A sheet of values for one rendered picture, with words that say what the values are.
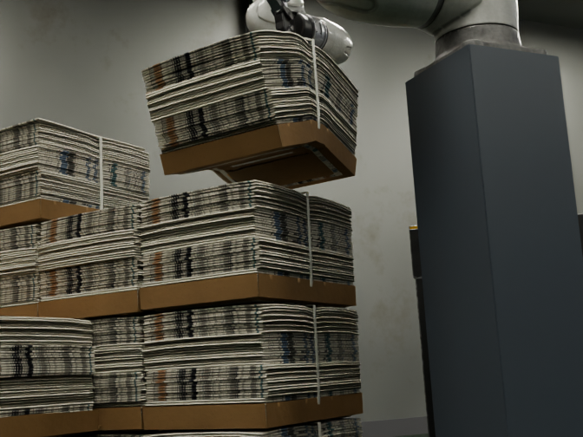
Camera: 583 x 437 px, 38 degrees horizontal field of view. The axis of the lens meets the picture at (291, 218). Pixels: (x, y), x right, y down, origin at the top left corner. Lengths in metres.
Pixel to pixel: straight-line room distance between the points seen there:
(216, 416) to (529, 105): 0.79
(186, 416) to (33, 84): 4.24
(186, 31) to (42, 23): 0.98
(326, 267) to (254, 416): 0.38
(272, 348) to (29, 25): 4.48
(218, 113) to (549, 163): 0.63
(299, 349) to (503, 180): 0.51
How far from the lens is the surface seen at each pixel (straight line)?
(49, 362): 1.71
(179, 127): 1.72
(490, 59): 1.52
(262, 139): 1.62
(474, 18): 1.59
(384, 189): 6.43
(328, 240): 1.79
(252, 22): 2.25
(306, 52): 1.79
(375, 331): 6.20
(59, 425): 1.71
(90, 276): 1.83
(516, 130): 1.51
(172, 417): 1.67
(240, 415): 1.57
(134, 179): 2.20
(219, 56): 1.67
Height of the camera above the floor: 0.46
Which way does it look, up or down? 10 degrees up
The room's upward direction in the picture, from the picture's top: 3 degrees counter-clockwise
